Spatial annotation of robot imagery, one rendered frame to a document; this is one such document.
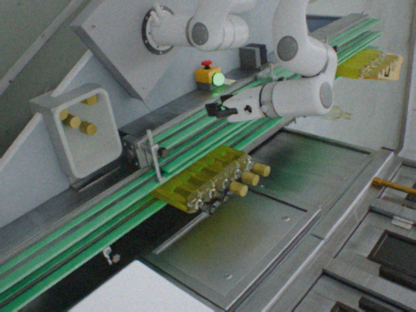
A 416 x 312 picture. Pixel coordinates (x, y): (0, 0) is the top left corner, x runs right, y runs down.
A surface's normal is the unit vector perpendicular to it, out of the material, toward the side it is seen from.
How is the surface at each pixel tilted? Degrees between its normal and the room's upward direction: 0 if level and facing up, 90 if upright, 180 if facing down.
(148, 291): 90
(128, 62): 2
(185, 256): 90
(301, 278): 90
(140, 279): 90
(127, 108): 0
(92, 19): 2
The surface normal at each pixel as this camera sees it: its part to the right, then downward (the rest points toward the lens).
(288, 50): -0.65, 0.04
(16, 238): -0.14, -0.86
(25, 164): 0.73, 0.25
